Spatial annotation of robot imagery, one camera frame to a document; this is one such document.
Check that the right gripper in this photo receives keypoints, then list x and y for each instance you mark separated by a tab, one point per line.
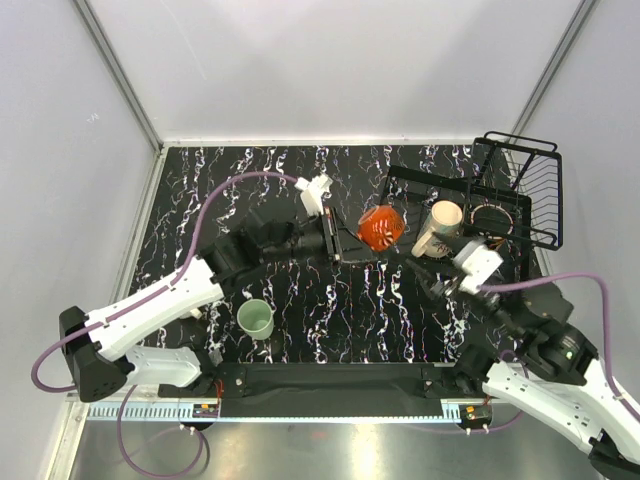
431	283

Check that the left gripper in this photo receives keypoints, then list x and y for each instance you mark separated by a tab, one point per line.
336	235

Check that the orange black mug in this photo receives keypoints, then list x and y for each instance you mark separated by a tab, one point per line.
380	227

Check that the beige printed mug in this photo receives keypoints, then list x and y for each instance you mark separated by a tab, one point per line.
445	218

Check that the black skull mug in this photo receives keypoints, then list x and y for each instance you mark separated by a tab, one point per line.
493	222

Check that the cream cup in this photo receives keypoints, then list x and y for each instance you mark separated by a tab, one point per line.
193	313

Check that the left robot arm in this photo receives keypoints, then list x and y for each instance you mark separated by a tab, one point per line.
103	354

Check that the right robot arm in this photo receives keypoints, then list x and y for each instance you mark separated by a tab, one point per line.
554	374

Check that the green cup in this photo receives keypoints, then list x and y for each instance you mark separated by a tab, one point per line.
255	318

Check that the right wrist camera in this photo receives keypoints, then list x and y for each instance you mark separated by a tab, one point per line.
477	263

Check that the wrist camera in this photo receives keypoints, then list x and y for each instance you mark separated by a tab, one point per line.
312	192
477	263

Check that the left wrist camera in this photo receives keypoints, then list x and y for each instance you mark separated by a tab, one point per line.
312	192

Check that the black wire dish rack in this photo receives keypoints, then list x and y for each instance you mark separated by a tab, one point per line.
522	173

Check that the slotted cable duct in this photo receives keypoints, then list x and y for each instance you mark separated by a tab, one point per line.
235	411

